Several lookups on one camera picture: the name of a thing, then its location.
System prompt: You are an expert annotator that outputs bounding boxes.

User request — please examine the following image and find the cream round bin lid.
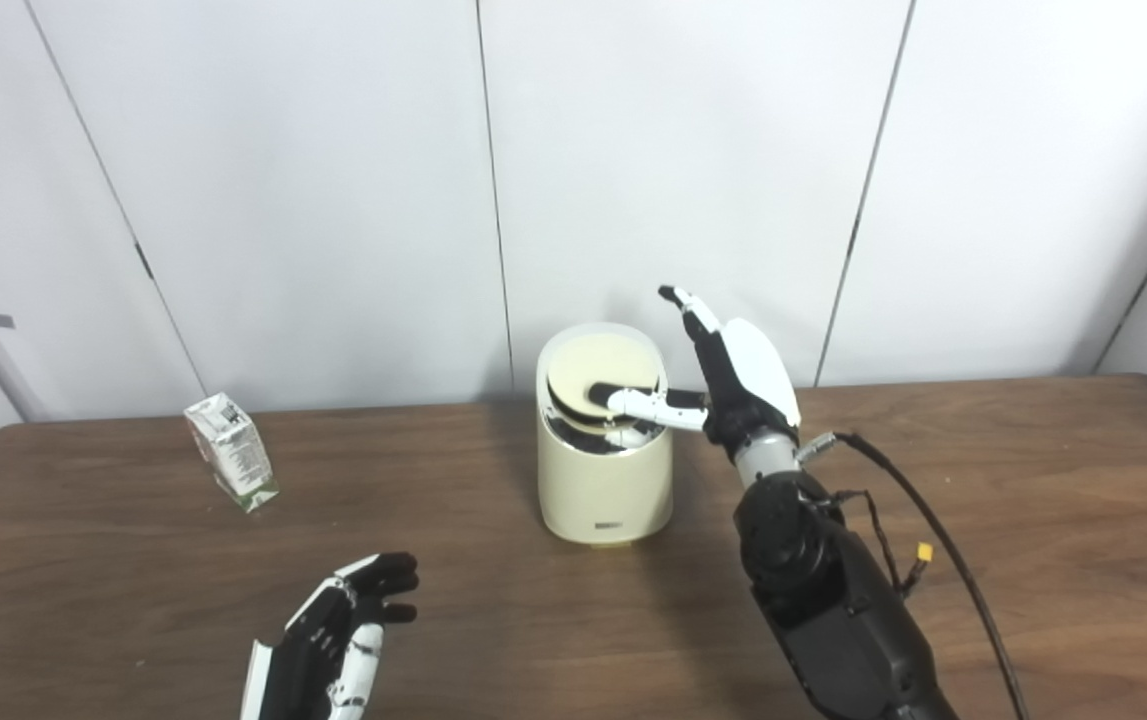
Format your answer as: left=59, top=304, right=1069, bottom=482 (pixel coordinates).
left=543, top=333, right=660, bottom=436

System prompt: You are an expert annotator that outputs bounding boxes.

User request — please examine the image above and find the cream-colored cylindrical bin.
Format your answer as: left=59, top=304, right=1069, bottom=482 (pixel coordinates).
left=536, top=322, right=675, bottom=547

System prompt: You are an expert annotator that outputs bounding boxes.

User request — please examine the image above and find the thin wire with yellow connector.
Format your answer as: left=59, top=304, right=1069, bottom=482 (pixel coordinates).
left=831, top=488, right=935, bottom=601

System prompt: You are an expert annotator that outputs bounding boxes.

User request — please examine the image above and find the thick black wrist cable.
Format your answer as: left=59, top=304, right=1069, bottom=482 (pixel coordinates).
left=798, top=430, right=1030, bottom=720

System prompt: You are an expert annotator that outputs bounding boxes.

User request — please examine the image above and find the white green milk carton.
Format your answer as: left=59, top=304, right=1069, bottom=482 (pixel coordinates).
left=183, top=393, right=280, bottom=513

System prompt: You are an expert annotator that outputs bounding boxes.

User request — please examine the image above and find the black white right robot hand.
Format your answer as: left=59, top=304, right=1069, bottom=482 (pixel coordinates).
left=588, top=285, right=802, bottom=461

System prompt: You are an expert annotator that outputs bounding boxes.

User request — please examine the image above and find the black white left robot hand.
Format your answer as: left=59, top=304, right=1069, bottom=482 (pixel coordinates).
left=241, top=552, right=420, bottom=720

